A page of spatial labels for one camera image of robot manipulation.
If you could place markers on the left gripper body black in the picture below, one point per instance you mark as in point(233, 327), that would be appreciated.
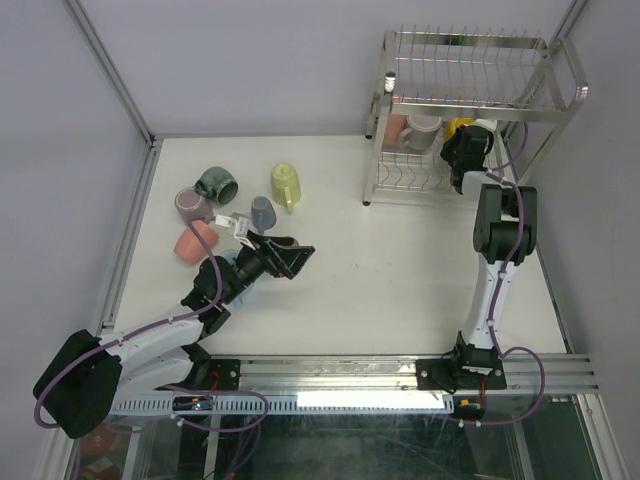
point(252, 264)

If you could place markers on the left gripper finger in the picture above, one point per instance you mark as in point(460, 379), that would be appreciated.
point(289, 260)
point(275, 242)

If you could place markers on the slate blue small mug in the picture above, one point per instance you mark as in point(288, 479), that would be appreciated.
point(263, 215)

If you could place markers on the pink tall tumbler cup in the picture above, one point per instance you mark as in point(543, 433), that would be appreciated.
point(396, 123)

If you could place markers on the lilac ribbed mug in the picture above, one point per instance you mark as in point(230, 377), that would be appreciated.
point(419, 133)

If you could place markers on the yellow mug black handle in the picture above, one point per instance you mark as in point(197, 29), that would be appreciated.
point(454, 124)

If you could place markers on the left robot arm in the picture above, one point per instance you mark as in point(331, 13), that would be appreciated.
point(90, 374)

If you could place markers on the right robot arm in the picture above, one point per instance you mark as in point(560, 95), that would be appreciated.
point(504, 235)

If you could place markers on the steel dish rack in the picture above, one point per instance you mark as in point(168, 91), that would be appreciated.
point(533, 89)

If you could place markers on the light blue mug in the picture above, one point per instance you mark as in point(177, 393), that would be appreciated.
point(232, 257)

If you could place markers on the pale yellow mug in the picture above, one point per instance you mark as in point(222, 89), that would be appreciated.
point(285, 186)

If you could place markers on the pink tumbler cup left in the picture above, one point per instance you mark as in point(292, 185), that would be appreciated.
point(189, 249)

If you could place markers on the dark green glazed mug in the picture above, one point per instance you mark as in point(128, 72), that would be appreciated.
point(217, 185)

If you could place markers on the mauve upside-down mug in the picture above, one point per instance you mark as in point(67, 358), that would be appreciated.
point(192, 206)

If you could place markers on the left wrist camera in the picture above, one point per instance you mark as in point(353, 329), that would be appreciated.
point(237, 224)

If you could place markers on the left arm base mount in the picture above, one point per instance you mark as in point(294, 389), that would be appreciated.
point(207, 372)

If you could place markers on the white slotted cable duct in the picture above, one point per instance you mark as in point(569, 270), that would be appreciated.
point(323, 402)

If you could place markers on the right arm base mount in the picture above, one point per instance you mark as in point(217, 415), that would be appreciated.
point(454, 371)

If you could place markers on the aluminium mounting rail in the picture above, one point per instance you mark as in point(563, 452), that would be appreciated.
point(555, 374)

